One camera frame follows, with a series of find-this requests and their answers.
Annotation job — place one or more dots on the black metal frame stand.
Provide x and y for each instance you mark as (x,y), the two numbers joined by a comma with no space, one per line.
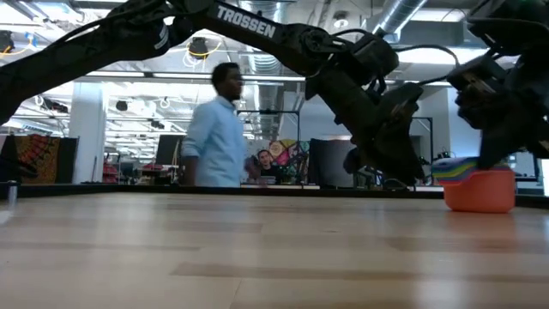
(274,112)
(431,141)

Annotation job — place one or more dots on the colourful geometric wall hanging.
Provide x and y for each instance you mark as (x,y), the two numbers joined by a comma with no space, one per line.
(291,156)

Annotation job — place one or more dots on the orange patterned wall hanging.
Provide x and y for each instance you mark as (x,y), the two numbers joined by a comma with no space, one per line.
(38,156)

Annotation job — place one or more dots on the white building column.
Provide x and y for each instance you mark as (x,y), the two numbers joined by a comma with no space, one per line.
(88,141)

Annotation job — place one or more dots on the orange measuring cup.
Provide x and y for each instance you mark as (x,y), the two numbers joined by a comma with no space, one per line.
(480,197)

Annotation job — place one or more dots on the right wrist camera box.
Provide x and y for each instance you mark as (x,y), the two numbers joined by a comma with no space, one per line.
(476,75)

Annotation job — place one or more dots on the purple measuring cup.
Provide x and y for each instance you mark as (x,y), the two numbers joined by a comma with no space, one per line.
(454,162)

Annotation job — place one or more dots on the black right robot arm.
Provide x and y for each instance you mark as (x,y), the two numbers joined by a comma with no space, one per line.
(514,26)

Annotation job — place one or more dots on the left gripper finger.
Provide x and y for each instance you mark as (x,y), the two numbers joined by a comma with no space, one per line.
(407,159)
(379,165)

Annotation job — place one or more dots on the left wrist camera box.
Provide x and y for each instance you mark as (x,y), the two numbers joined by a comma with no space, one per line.
(373,56)

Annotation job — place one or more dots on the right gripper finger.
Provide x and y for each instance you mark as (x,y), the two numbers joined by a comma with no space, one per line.
(541,148)
(497,148)

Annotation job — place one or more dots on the black aluminium table frame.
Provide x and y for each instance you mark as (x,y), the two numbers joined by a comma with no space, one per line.
(86,189)

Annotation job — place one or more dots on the person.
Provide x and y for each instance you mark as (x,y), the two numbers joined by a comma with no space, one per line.
(268,171)
(216,146)

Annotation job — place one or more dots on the silver ventilation duct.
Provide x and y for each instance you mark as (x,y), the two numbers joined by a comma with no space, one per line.
(268,86)

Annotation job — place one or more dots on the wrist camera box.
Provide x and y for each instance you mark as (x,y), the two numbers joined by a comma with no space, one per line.
(476,75)
(373,56)

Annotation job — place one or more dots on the grey partition panel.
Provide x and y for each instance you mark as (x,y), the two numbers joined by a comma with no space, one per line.
(330,163)

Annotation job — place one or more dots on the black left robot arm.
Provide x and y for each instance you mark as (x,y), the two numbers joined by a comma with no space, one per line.
(86,47)

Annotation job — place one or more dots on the black round ceiling fixture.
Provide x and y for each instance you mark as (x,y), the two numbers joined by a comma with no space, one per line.
(198,46)

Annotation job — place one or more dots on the black monitor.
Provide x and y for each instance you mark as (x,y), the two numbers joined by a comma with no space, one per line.
(169,150)

